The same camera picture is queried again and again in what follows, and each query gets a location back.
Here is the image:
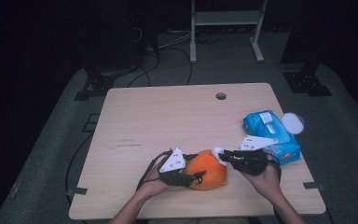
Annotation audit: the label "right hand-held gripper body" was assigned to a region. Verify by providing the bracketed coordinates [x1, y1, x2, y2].
[227, 134, 279, 176]

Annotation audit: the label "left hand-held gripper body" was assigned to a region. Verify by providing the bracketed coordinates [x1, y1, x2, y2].
[158, 147, 198, 189]

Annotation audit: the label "orange plush toy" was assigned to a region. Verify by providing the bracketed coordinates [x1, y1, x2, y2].
[182, 148, 228, 191]

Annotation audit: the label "white wet wipe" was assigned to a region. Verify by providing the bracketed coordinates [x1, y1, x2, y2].
[212, 147, 229, 166]

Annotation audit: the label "blue wet wipes pack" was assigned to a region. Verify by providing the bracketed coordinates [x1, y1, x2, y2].
[241, 109, 306, 166]

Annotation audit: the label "person's left hand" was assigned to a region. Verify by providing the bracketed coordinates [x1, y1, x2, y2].
[135, 166, 171, 201]

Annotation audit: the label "person's right hand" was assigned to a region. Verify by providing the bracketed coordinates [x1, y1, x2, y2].
[241, 150, 284, 201]

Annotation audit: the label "black tape piece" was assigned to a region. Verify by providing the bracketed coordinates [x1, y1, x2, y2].
[302, 181, 325, 191]
[66, 186, 89, 196]

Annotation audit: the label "black stand base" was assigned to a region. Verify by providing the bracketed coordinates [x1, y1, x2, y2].
[74, 59, 144, 102]
[282, 60, 334, 97]

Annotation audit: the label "black tape floor marking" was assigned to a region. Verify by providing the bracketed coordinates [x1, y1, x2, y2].
[82, 113, 101, 133]

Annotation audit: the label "left hand-held gripper cable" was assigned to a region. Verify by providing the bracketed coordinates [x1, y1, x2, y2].
[135, 149, 173, 191]

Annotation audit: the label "hand-held gripper cable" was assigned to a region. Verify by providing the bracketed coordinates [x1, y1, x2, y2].
[265, 152, 283, 185]
[135, 149, 173, 191]

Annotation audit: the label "right hand-held gripper cable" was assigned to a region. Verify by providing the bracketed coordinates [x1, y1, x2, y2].
[265, 152, 283, 185]

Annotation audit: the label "black floor cable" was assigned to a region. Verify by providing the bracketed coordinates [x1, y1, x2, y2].
[167, 46, 194, 86]
[64, 133, 95, 207]
[126, 46, 162, 88]

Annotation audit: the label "white floor cables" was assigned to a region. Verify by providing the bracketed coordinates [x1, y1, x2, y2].
[158, 30, 194, 51]

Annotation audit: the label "white metal stand frame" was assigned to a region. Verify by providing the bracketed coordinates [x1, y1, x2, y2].
[189, 0, 269, 64]

